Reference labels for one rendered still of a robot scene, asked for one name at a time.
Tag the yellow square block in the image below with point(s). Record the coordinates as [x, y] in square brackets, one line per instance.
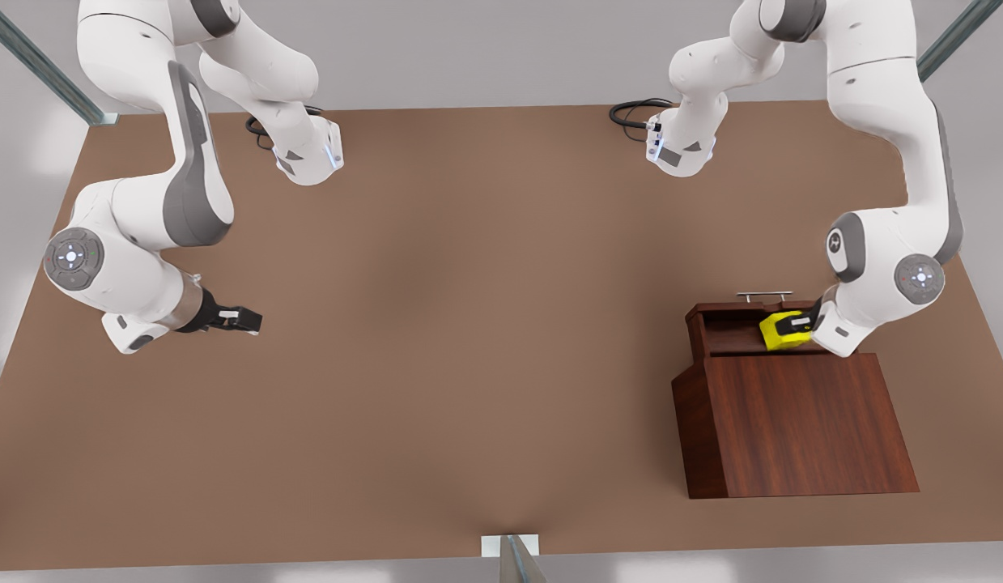
[776, 334]

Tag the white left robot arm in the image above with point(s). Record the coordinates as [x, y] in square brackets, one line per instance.
[890, 243]

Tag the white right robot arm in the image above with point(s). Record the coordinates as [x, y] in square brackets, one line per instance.
[137, 219]

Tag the dark wooden drawer cabinet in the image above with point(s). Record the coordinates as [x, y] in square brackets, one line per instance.
[801, 429]

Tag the silver frame post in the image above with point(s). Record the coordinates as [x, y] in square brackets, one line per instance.
[40, 61]
[513, 559]
[954, 36]

